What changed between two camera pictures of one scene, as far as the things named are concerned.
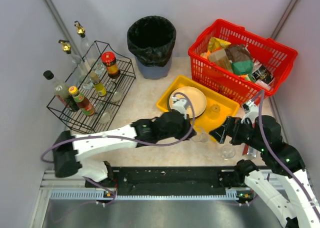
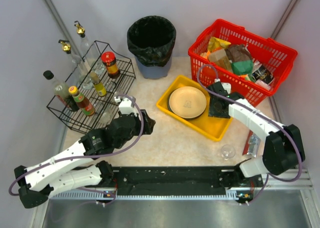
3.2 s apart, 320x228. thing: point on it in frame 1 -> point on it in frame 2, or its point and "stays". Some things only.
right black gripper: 229,129 -> 215,89
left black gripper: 186,132 -> 147,123
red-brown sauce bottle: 81,103 stays
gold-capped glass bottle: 84,77 stays
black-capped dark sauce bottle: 61,92 stays
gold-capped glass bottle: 91,55 stays
